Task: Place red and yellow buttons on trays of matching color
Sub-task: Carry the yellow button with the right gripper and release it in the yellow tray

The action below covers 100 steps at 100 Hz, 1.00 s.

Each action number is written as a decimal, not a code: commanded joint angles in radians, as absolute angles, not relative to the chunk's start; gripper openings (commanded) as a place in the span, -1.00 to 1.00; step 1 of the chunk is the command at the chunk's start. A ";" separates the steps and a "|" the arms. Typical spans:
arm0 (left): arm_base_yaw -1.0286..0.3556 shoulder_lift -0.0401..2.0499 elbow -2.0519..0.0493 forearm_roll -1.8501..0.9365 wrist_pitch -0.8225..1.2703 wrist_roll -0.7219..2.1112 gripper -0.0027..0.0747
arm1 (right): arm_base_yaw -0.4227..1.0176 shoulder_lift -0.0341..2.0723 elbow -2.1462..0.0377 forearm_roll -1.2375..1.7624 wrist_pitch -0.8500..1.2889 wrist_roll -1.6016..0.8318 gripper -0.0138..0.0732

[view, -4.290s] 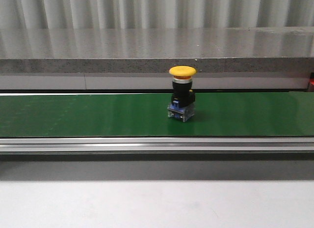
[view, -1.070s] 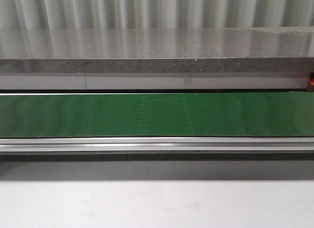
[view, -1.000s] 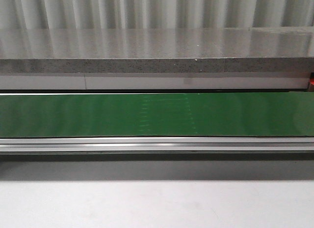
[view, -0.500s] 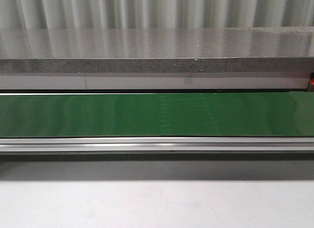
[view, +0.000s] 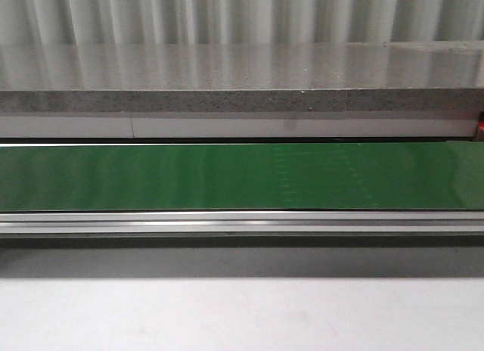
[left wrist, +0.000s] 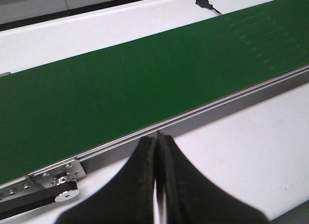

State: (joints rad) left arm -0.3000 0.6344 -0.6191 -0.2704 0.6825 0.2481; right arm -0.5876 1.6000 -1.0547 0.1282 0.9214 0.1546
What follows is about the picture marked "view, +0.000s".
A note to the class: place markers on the green conveyor belt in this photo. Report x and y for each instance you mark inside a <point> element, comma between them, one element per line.
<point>308,176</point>

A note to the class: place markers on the white pleated curtain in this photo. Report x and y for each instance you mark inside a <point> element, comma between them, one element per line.
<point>238,21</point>

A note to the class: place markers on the red object at edge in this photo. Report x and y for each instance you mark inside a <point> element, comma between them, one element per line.
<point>480,128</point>

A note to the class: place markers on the aluminium conveyor frame rail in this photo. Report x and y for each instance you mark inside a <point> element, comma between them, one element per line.
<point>241,223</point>

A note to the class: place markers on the grey speckled stone counter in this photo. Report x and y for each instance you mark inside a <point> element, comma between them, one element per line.
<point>173,92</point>

